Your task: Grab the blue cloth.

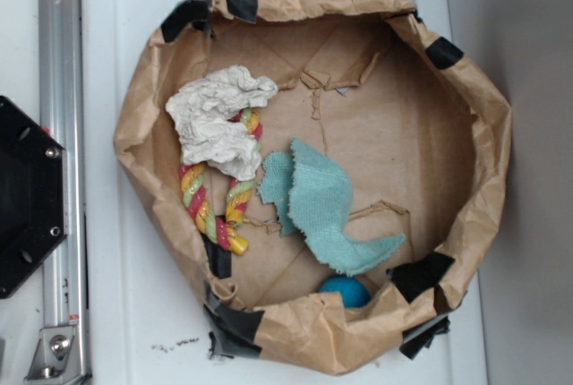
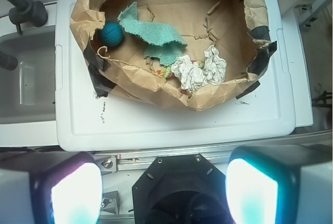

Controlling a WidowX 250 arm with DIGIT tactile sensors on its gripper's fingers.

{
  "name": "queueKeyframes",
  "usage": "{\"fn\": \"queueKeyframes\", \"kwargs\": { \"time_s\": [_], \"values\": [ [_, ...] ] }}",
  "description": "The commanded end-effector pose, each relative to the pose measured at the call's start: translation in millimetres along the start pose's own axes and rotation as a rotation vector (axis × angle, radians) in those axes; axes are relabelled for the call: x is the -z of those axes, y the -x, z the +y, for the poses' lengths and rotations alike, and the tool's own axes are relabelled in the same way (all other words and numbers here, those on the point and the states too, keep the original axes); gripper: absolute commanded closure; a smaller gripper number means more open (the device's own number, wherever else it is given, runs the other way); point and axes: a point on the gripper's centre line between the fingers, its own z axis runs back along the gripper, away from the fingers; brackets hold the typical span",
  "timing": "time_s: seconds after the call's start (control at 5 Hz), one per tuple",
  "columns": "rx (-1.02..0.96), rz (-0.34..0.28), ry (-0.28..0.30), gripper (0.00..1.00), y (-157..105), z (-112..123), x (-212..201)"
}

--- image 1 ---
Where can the light blue cloth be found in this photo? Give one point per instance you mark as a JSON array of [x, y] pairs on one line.
[[313, 195]]

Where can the crumpled white cloth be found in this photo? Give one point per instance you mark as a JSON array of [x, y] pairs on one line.
[[203, 110]]

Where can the brown paper bag bin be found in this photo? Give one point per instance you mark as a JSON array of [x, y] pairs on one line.
[[422, 132]]

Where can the blue ball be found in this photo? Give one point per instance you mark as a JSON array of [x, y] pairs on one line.
[[354, 294]]

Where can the white plastic tray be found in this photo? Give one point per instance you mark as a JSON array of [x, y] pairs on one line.
[[146, 327]]

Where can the multicolour braided rope toy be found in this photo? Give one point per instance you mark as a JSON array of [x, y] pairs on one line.
[[221, 231]]

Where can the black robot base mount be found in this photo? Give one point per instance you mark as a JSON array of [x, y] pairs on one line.
[[31, 196]]

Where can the aluminium extrusion rail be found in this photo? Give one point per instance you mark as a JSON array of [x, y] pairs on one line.
[[65, 282]]

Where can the metal corner bracket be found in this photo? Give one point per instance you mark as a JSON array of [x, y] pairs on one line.
[[57, 358]]

